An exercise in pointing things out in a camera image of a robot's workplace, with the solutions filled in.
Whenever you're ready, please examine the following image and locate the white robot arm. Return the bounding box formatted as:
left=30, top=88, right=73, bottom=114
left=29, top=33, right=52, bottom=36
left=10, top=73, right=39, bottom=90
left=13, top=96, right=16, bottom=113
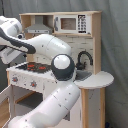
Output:
left=0, top=16, right=80, bottom=128

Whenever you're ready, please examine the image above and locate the wooden toy kitchen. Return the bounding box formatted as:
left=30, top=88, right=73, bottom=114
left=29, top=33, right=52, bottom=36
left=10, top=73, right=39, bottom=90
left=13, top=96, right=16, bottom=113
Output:
left=0, top=11, right=114, bottom=128

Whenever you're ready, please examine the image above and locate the black toy faucet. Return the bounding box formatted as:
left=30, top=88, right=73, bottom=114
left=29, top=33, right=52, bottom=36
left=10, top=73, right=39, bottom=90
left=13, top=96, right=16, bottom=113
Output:
left=76, top=51, right=93, bottom=70

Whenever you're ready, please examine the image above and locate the grey toy sink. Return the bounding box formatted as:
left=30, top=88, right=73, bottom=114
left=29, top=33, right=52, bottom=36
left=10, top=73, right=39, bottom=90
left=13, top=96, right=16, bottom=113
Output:
left=74, top=70, right=92, bottom=81

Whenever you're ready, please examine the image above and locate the black toy stovetop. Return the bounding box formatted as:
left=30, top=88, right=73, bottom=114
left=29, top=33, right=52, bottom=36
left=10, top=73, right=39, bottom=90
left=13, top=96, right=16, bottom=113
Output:
left=18, top=62, right=51, bottom=73

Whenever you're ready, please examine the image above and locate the right stove knob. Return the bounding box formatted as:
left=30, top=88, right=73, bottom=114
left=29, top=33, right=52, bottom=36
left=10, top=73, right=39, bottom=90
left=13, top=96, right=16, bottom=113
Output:
left=30, top=81, right=37, bottom=87

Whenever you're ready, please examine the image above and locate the stove knob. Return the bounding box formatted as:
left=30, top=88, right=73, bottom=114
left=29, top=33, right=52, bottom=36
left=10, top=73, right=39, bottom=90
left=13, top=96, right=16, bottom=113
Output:
left=12, top=77, right=18, bottom=82
left=30, top=81, right=37, bottom=87

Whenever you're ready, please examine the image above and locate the toy microwave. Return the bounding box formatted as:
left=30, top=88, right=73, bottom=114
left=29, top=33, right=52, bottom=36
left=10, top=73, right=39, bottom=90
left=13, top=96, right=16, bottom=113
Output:
left=54, top=14, right=91, bottom=34

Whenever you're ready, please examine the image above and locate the grey range hood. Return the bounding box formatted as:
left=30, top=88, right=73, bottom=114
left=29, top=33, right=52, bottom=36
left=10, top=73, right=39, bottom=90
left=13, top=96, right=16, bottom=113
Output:
left=25, top=16, right=53, bottom=34

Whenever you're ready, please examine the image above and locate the left stove knob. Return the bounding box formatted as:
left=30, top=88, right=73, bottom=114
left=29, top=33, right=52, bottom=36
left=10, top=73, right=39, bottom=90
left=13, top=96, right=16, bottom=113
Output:
left=12, top=77, right=18, bottom=82

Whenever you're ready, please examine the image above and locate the white oven door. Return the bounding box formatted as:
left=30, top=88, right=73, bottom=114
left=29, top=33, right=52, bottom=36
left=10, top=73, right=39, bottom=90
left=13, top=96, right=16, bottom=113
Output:
left=0, top=84, right=14, bottom=106

